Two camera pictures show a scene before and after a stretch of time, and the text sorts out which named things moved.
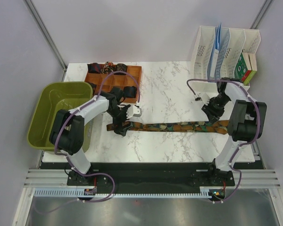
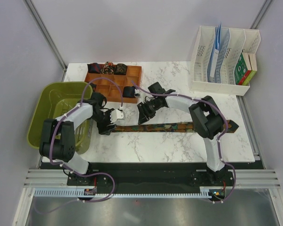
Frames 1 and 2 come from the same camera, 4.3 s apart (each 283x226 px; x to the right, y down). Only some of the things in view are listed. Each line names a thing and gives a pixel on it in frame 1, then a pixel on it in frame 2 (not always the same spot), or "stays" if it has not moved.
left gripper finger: (118, 126) to (107, 130)
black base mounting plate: (151, 178) stays
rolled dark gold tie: (120, 67) stays
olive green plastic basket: (54, 96) stays
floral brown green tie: (219, 127) stays
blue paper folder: (220, 38) stays
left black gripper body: (117, 112) to (104, 119)
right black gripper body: (216, 106) to (151, 107)
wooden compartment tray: (104, 82) stays
